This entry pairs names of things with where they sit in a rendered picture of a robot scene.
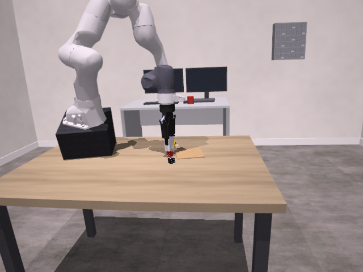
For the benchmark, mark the tan textured mat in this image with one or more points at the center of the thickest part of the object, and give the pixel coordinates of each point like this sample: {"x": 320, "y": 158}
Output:
{"x": 189, "y": 153}

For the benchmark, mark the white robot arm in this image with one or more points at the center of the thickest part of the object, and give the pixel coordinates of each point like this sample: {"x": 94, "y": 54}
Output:
{"x": 87, "y": 111}

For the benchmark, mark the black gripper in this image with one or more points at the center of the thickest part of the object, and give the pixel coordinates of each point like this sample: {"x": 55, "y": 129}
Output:
{"x": 168, "y": 125}

